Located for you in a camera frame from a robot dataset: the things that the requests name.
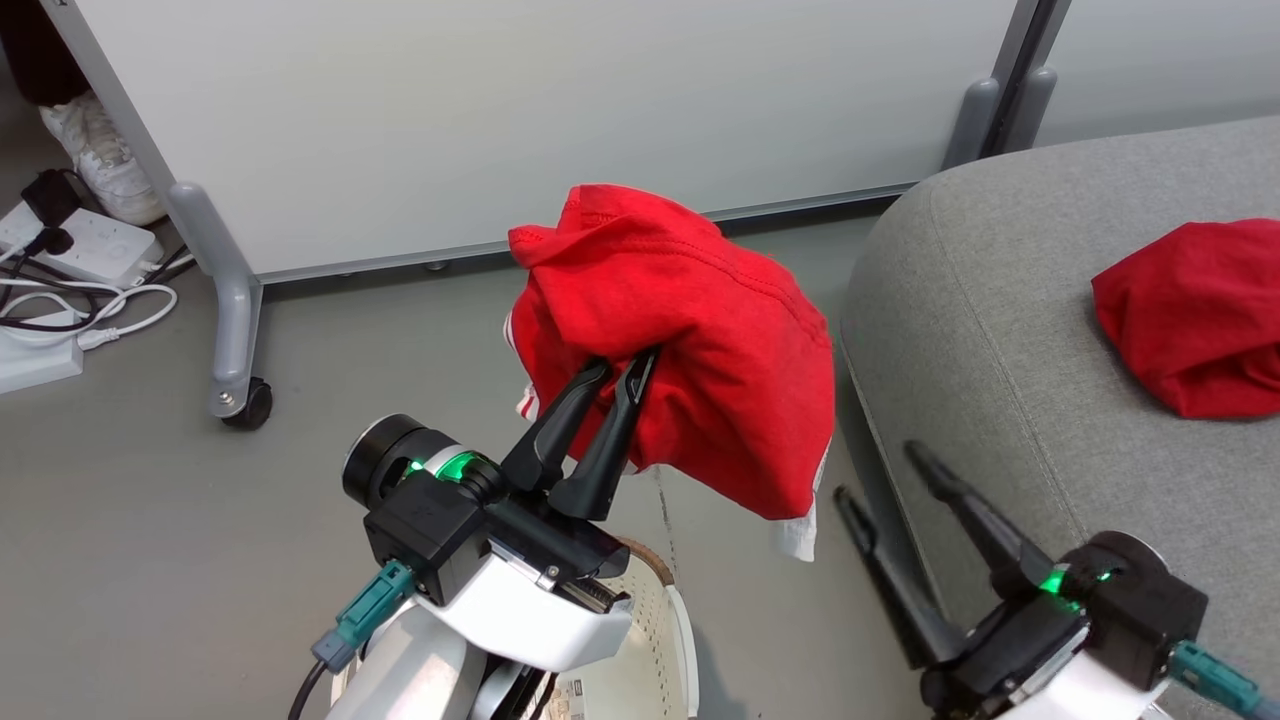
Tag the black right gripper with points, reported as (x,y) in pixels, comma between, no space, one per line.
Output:
(1010,640)

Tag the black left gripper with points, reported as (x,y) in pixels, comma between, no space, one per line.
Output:
(385,450)

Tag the red shirt with white stripes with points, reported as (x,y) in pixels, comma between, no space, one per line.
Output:
(720,350)

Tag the plain red garment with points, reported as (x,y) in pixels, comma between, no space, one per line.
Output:
(1190,320)

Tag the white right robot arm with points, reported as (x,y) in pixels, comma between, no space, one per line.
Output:
(1080,695)

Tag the beige perforated laundry basket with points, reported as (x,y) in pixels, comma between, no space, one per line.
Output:
(650,650)

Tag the grey fabric sofa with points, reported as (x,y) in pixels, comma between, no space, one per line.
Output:
(1020,380)

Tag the black caster wheel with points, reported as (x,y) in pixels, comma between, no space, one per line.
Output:
(250,405)

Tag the white power strip with plug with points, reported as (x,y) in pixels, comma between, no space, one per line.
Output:
(105,250)

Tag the white sneaker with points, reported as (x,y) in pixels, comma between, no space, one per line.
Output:
(105,160)

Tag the black power adapter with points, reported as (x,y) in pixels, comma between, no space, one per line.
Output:
(50,200)

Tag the black trouser leg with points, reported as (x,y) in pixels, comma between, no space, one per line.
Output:
(40,55)

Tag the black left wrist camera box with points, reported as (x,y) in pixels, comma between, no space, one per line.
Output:
(425,530)

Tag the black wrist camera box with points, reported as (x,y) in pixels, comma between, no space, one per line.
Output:
(425,530)
(1145,620)

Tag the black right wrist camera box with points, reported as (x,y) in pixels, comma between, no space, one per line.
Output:
(1145,620)

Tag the teal left camera connector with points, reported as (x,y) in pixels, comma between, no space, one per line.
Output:
(365,610)

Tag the teal camera connector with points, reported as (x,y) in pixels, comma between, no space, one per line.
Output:
(365,610)
(1215,680)

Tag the teal right camera connector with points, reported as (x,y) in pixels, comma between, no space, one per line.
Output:
(1215,680)

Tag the wide white partition grey frame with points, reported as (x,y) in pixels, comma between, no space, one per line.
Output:
(550,110)

